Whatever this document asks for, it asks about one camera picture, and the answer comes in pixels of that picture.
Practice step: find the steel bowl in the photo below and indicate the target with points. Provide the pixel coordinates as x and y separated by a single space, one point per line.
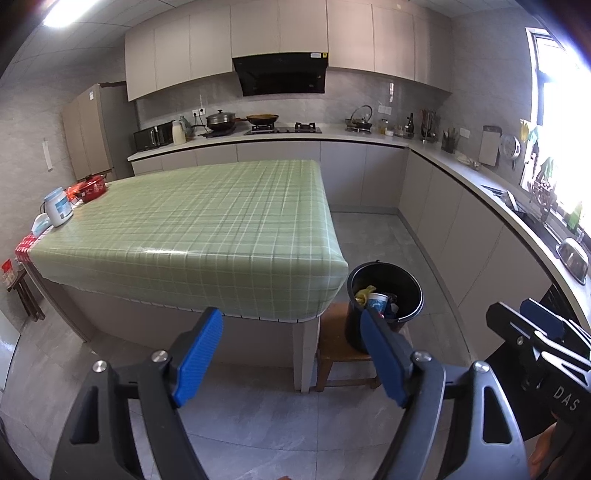
574 258

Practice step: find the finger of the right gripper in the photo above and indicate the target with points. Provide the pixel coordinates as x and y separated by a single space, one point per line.
511 326
554 326

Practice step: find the dark wooden side stool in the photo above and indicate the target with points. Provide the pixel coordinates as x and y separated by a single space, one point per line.
28 300

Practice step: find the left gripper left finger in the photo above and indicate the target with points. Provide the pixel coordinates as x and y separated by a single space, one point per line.
97 440

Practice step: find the blue white paper cup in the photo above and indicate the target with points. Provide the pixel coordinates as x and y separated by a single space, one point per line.
378 302

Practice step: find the brown wooden stool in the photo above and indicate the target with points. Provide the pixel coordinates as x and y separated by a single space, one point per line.
333 348

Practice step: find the utensil holder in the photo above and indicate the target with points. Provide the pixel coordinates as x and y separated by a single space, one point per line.
429 125

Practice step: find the black plastic bucket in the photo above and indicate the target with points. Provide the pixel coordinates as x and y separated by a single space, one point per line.
387 288

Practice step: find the beige refrigerator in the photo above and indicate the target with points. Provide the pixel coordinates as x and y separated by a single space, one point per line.
99 125

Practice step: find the frying pan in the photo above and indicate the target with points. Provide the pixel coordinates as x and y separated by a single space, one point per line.
260 120

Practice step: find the black lidded wok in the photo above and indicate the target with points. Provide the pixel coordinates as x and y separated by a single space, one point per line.
222 121

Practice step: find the black microwave oven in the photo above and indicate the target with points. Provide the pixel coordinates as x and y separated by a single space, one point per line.
153 137

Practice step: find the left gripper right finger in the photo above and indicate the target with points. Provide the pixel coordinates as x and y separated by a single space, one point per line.
484 439

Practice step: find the person right hand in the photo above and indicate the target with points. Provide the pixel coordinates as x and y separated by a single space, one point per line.
540 451

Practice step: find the round steel lid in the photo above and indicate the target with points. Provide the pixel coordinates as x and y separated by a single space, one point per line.
510 149

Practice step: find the green bottle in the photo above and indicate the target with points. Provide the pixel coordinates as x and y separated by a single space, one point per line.
573 219

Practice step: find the white cutting board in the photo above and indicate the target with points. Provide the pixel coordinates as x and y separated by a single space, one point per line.
489 149

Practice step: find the gas stove top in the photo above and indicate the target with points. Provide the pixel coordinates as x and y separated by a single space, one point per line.
297 128

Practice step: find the black range hood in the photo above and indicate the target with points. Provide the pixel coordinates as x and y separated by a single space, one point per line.
282 73

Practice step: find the white thermos jug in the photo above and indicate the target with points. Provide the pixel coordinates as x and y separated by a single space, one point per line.
178 134

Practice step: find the yellow towel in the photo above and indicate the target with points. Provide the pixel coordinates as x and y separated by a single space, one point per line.
362 296

